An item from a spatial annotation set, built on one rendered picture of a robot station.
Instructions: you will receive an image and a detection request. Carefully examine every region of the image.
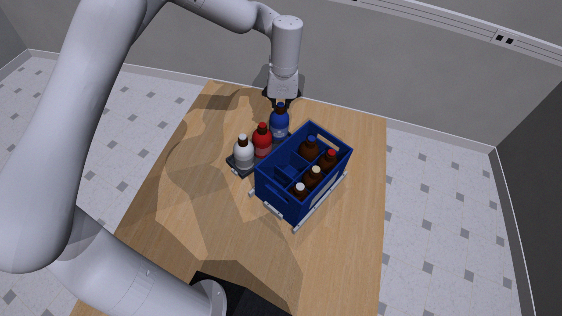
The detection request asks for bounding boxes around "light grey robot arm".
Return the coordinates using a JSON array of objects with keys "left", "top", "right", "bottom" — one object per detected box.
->
[{"left": 0, "top": 0, "right": 303, "bottom": 316}]

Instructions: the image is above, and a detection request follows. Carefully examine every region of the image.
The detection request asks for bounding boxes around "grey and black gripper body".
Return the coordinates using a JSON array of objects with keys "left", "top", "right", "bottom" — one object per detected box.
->
[{"left": 267, "top": 67, "right": 299, "bottom": 99}]

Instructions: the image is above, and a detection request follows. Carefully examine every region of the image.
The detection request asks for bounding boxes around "blue bottle with dark brown neck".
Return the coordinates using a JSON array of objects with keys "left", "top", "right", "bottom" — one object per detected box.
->
[{"left": 269, "top": 102, "right": 289, "bottom": 141}]

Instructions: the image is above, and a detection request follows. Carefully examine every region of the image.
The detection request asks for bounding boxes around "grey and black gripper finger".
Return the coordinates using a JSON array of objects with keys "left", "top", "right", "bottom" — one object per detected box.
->
[
  {"left": 262, "top": 86, "right": 276, "bottom": 111},
  {"left": 285, "top": 89, "right": 301, "bottom": 112}
]

